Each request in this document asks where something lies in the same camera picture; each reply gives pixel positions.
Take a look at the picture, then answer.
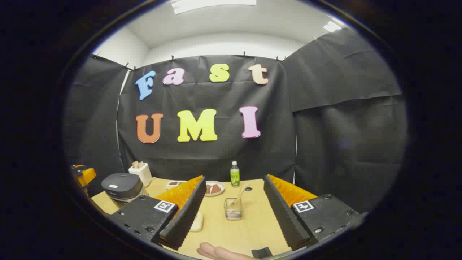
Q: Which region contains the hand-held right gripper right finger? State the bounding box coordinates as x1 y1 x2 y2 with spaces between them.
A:
263 174 361 251

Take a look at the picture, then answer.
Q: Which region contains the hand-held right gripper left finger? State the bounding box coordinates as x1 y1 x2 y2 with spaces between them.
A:
108 176 207 250

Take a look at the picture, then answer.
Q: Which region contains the pile of white rice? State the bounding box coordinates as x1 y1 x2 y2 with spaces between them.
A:
190 212 204 232

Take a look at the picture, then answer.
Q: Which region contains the grey rice cooker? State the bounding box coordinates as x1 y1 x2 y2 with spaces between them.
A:
101 173 145 208

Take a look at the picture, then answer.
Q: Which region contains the clear chopstick holder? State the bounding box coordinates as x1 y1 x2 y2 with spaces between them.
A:
224 197 243 221

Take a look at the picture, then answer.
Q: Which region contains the wooden spoon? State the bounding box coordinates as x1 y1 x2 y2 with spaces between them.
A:
231 183 250 206

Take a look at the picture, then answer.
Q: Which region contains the white utensil holder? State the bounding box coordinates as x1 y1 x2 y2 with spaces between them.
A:
128 161 153 187

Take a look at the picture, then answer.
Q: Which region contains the clear glass dish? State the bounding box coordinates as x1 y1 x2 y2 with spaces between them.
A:
189 211 204 233

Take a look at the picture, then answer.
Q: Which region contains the white round plate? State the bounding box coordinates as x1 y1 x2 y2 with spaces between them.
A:
205 181 225 196

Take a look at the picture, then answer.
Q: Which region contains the green label drink bottle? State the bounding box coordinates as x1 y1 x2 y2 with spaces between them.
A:
230 161 240 187

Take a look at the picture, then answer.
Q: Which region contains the black backdrop cloth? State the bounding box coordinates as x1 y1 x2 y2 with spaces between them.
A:
63 27 408 213

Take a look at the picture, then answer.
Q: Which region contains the long ceiling light panel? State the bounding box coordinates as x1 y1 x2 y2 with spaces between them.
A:
171 0 257 15

